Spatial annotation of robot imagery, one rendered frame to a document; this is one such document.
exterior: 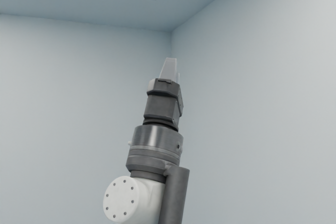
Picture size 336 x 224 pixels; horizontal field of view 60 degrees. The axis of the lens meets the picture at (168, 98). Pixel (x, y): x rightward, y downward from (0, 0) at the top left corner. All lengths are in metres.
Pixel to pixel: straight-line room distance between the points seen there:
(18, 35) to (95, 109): 1.35
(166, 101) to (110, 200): 0.18
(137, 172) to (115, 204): 0.06
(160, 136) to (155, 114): 0.04
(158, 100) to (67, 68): 3.67
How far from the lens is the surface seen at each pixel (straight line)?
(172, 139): 0.48
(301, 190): 2.33
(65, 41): 4.20
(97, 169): 4.18
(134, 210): 0.43
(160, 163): 0.46
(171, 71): 0.53
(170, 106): 0.49
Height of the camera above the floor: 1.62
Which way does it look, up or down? 3 degrees up
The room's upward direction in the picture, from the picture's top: straight up
